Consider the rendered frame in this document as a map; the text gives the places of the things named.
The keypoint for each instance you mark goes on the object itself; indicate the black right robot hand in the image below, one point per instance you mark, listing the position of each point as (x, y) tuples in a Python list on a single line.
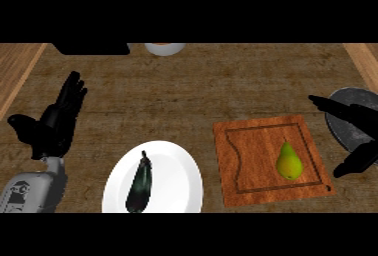
[(354, 117)]

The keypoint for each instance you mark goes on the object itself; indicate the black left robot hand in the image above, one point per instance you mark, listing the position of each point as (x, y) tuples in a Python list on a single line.
[(54, 123)]

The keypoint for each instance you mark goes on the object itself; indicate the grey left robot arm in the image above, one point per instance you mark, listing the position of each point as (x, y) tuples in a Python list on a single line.
[(34, 190)]

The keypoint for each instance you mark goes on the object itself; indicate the grey round pan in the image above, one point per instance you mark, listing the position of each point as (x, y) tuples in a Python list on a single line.
[(347, 130)]

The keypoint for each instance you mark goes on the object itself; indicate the green yellow pear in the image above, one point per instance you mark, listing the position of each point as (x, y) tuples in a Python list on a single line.
[(288, 163)]

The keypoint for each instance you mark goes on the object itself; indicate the brown wooden cutting board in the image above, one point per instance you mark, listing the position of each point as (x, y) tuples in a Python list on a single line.
[(267, 160)]

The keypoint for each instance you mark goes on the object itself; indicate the black appliance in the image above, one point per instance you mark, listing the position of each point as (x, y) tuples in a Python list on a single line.
[(91, 48)]

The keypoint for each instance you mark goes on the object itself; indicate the dark purple eggplant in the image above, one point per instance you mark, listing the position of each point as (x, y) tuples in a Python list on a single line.
[(139, 186)]

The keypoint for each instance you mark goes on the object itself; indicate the white oval plate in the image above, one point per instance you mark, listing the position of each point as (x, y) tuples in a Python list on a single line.
[(167, 186)]

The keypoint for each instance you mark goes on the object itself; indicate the white round container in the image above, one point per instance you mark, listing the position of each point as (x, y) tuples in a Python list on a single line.
[(164, 49)]

